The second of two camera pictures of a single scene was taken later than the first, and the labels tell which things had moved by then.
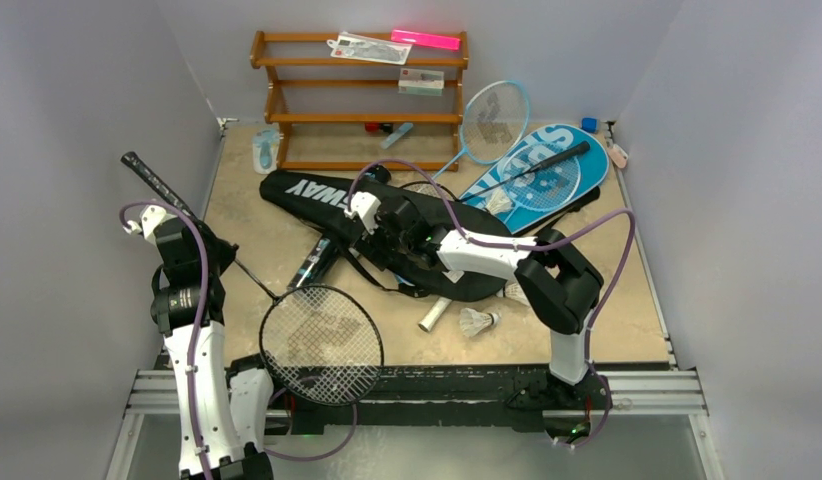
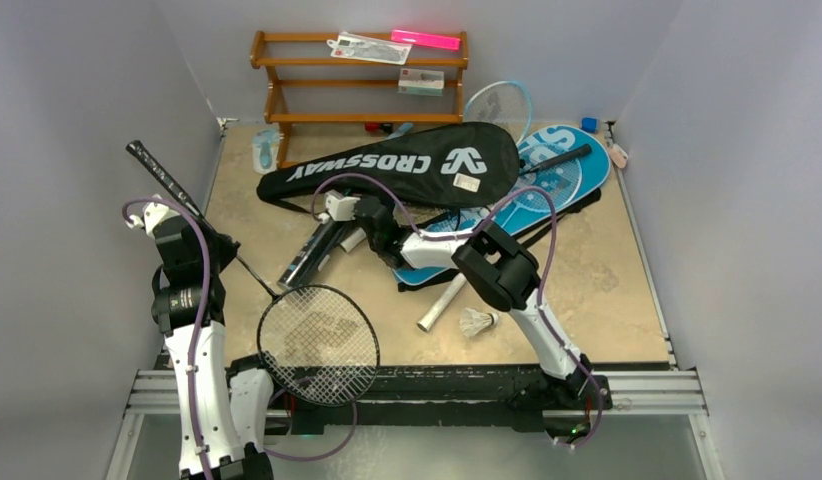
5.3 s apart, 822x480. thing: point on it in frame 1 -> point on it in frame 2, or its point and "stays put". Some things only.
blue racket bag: (541, 175) stays put
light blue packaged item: (265, 143) stays put
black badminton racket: (318, 341) stays put
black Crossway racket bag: (320, 200) -> (453, 166)
